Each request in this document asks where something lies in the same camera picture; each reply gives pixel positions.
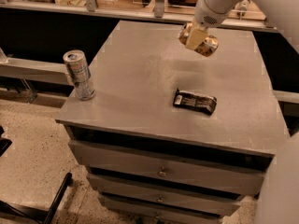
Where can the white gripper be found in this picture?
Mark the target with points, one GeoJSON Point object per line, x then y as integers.
{"type": "Point", "coordinates": [206, 16]}

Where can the orange soda can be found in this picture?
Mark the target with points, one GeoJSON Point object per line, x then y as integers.
{"type": "Point", "coordinates": [207, 48]}

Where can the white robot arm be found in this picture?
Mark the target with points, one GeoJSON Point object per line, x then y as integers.
{"type": "Point", "coordinates": [278, 202]}

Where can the tall silver drink can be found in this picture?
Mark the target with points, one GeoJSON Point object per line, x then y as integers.
{"type": "Point", "coordinates": [79, 72]}

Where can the black snack bar packet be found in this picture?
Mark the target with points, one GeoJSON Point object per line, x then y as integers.
{"type": "Point", "coordinates": [195, 101]}

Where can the grey drawer cabinet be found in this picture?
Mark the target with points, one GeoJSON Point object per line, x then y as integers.
{"type": "Point", "coordinates": [145, 156]}

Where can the grey metal shelf rail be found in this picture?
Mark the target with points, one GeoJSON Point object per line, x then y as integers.
{"type": "Point", "coordinates": [55, 73]}

